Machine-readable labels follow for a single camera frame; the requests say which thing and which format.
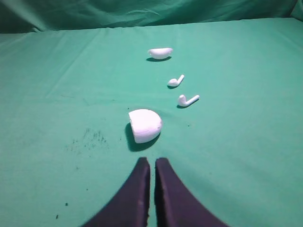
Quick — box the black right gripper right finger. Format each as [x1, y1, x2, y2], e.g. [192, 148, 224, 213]
[154, 157, 227, 227]

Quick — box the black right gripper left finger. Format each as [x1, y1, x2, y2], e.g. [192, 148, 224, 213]
[83, 157, 151, 227]

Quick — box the white earphone case body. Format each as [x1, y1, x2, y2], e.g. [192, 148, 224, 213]
[128, 109, 162, 144]

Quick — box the white earphone case lid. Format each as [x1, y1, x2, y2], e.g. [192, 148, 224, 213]
[148, 48, 173, 60]

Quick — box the white earbud near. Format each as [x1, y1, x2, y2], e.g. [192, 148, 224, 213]
[178, 95, 200, 107]

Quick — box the white earbud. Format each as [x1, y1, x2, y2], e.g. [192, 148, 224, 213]
[178, 95, 200, 107]
[167, 74, 185, 87]

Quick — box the green tablecloth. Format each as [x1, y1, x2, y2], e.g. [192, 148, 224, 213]
[0, 18, 303, 227]

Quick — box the white earbud far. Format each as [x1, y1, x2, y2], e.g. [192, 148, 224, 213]
[167, 74, 185, 87]

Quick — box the green backdrop curtain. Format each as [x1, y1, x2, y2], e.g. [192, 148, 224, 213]
[0, 0, 303, 33]

